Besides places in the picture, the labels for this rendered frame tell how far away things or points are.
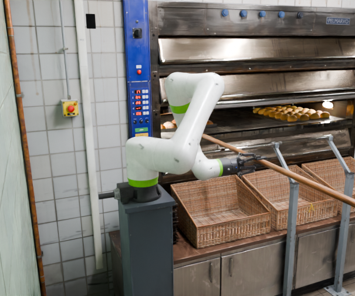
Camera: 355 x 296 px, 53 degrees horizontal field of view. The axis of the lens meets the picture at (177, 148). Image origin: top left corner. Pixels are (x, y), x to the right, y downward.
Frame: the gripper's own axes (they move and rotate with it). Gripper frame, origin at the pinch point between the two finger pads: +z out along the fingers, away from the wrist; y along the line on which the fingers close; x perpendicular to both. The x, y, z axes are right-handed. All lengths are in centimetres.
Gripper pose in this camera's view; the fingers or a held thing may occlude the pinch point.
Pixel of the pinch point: (260, 161)
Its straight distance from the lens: 201.1
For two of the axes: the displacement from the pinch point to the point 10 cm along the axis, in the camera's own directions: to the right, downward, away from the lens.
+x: 3.9, 2.3, -8.9
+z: 9.2, -1.1, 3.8
